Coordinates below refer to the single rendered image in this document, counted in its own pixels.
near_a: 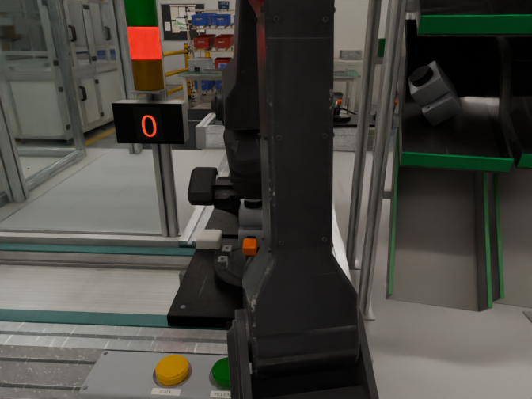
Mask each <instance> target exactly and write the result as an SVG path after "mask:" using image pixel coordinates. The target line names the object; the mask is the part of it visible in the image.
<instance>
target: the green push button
mask: <svg viewBox="0 0 532 399"><path fill-rule="evenodd" d="M212 378H213V381H214V382H215V384H217V385H218V386H221V387H226V388H228V387H230V374H229V363H228V357H226V358H222V359H220V360H218V361H217V362H216V363H215V364H214V366H213V367H212Z"/></svg>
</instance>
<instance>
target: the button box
mask: <svg viewBox="0 0 532 399"><path fill-rule="evenodd" d="M169 355H181V356H183V357H185V358H186V359H187V361H188V375H187V376H186V378H185V379H184V380H182V381H181V382H178V383H177V384H173V385H165V384H162V383H160V382H159V381H158V380H157V378H156V373H155V367H156V366H157V364H158V362H159V361H160V360H161V359H163V358H165V357H166V356H169ZM226 357H228V355H196V354H177V353H159V352H140V351H103V352H102V353H101V355H100V357H99V358H98V360H97V361H96V363H95V365H94V366H93V369H92V370H91V371H90V373H89V375H88V377H87V379H86V380H85V382H84V383H83V385H82V387H81V389H80V390H79V397H80V399H230V387H228V388H226V387H221V386H218V385H217V384H215V382H214V381H213V378H212V367H213V366H214V364H215V363H216V362H217V361H218V360H220V359H222V358H226Z"/></svg>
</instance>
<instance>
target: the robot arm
mask: <svg viewBox="0 0 532 399"><path fill-rule="evenodd" d="M334 4H335V0H236V2H235V22H234V57H233V58H232V59H231V60H230V62H229V63H228V64H227V65H226V66H225V67H224V68H223V69H222V84H221V86H220V87H219V89H217V90H216V91H215V94H214V97H213V98H212V99H211V111H212V112H213V113H214V114H215V116H216V119H217V120H218V121H222V123H223V126H224V128H225V131H224V133H223V139H224V144H225V148H226V156H227V161H228V165H229V170H230V177H218V178H217V180H216V176H217V175H218V170H217V168H215V167H195V168H194V169H193V171H192V172H191V177H190V181H189V186H188V201H189V203H190V204H191V205H194V206H212V205H213V206H214V208H215V209H218V210H222V211H226V212H229V213H231V214H233V215H236V216H237V217H239V207H240V205H241V202H240V199H247V200H262V209H263V236H261V239H262V240H264V241H263V244H262V245H261V247H260V248H259V250H258V252H257V253H256V256H250V257H249V258H248V260H247V262H246V264H245V267H244V275H243V279H242V284H243V309H239V310H235V320H233V325H232V327H231V328H230V329H229V331H228V332H227V333H226V339H227V351H228V363H229V374H230V399H379V397H378V390H377V386H376V381H375V377H374V370H373V366H372V362H371V354H370V350H369V346H368V342H367V335H366V330H365V326H364V323H363V316H362V313H361V310H360V308H359V302H358V294H357V292H356V290H355V288H354V287H353V286H352V283H351V282H350V280H349V279H348V277H347V276H346V274H345V273H344V271H343V269H342V267H341V266H340V265H339V263H338V261H337V260H336V258H335V257H334V256H333V246H334V244H333V137H334V136H335V133H334V132H333V69H334V13H335V12H336V8H335V7H334ZM249 363H251V364H252V374H250V369H249Z"/></svg>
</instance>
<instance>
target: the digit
mask: <svg viewBox="0 0 532 399"><path fill-rule="evenodd" d="M132 108H133V114H134V120H135V132H136V138H137V141H162V142H164V139H163V131H162V116H161V109H160V107H132Z"/></svg>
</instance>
